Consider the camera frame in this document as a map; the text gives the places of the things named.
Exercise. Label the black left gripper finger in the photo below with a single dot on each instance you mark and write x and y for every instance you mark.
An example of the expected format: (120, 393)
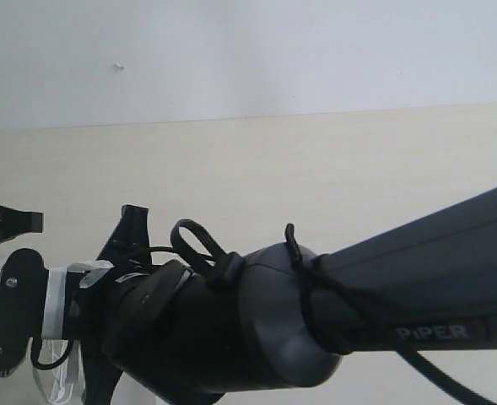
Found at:
(14, 223)

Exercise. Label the clear plastic storage box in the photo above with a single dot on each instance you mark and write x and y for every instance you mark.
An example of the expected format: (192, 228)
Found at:
(57, 371)

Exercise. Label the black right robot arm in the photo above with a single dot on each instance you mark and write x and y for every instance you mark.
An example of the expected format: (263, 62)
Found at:
(211, 322)

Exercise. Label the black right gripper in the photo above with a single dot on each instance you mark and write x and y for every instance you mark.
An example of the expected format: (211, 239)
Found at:
(95, 293)

